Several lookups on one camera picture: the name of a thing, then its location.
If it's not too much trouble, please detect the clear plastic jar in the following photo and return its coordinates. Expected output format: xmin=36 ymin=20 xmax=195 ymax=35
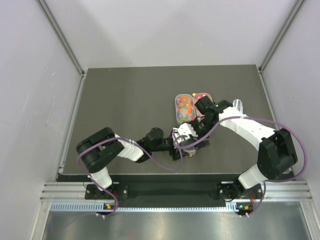
xmin=180 ymin=142 xmax=197 ymax=158

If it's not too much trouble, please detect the clear round jar lid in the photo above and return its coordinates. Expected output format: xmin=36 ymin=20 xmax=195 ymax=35
xmin=180 ymin=142 xmax=197 ymax=155

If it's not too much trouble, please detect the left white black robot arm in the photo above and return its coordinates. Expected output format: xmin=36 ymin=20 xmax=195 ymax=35
xmin=75 ymin=127 xmax=183 ymax=199

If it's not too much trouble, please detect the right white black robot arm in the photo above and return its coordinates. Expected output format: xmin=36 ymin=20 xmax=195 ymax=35
xmin=191 ymin=96 xmax=298 ymax=198

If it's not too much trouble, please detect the blue tray of translucent candies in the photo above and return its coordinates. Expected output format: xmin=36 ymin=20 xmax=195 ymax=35
xmin=174 ymin=94 xmax=196 ymax=125

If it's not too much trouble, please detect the pink tray of opaque candies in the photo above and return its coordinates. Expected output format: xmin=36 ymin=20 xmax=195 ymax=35
xmin=192 ymin=92 xmax=213 ymax=103

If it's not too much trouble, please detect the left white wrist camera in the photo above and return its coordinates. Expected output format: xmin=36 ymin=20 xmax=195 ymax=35
xmin=171 ymin=127 xmax=180 ymax=145

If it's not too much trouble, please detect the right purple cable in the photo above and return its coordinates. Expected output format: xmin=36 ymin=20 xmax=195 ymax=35
xmin=172 ymin=116 xmax=308 ymax=218

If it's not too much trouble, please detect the purple cable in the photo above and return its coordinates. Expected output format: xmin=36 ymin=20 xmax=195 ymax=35
xmin=49 ymin=129 xmax=185 ymax=226
xmin=172 ymin=116 xmax=308 ymax=218

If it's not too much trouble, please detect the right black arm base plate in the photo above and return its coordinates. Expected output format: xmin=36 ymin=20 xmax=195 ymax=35
xmin=216 ymin=182 xmax=263 ymax=202

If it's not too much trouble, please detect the slotted grey cable duct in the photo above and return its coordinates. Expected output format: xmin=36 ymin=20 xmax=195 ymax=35
xmin=50 ymin=201 xmax=253 ymax=213

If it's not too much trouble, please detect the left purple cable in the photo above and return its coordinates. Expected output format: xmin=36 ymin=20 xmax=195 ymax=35
xmin=49 ymin=129 xmax=185 ymax=226

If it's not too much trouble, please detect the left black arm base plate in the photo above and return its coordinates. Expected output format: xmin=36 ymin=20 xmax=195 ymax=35
xmin=84 ymin=183 xmax=131 ymax=201

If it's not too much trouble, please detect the aluminium front frame rail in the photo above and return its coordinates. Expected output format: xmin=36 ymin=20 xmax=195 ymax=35
xmin=40 ymin=181 xmax=312 ymax=205

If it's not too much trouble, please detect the left aluminium corner post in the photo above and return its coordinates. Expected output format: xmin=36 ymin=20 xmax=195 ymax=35
xmin=36 ymin=0 xmax=85 ymax=77

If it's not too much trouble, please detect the aluminium corner post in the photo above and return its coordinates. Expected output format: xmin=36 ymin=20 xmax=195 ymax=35
xmin=257 ymin=0 xmax=306 ymax=74
xmin=36 ymin=0 xmax=85 ymax=77

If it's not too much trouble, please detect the right aluminium corner post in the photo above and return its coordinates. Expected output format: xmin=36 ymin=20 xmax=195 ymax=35
xmin=257 ymin=0 xmax=306 ymax=74

